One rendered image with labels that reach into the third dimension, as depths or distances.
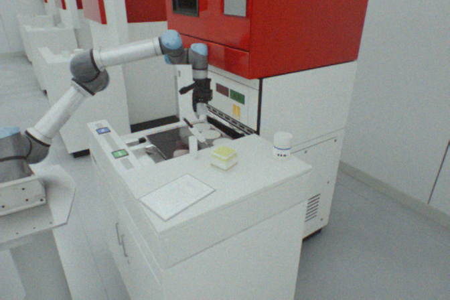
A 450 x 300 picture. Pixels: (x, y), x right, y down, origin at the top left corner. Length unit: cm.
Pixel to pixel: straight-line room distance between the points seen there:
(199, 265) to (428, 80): 202
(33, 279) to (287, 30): 148
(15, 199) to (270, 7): 120
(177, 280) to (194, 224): 20
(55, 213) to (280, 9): 117
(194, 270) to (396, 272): 151
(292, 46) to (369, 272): 147
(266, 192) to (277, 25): 69
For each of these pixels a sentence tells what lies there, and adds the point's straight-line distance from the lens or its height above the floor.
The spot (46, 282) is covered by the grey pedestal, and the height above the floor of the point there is 44.
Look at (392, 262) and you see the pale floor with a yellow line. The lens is 238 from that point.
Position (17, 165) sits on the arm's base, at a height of 97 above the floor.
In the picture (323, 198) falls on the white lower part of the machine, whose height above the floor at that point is 34.
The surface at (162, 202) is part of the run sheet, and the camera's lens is 101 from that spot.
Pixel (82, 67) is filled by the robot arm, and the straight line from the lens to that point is 139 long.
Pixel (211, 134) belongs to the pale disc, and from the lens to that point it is 156.
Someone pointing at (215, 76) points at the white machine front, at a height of 115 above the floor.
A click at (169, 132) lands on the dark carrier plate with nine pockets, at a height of 90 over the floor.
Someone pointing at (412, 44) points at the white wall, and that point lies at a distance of 259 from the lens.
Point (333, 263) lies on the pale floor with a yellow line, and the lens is 223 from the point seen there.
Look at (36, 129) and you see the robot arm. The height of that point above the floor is 102.
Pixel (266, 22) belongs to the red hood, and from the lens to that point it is 132.
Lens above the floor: 158
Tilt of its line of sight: 25 degrees down
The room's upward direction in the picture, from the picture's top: straight up
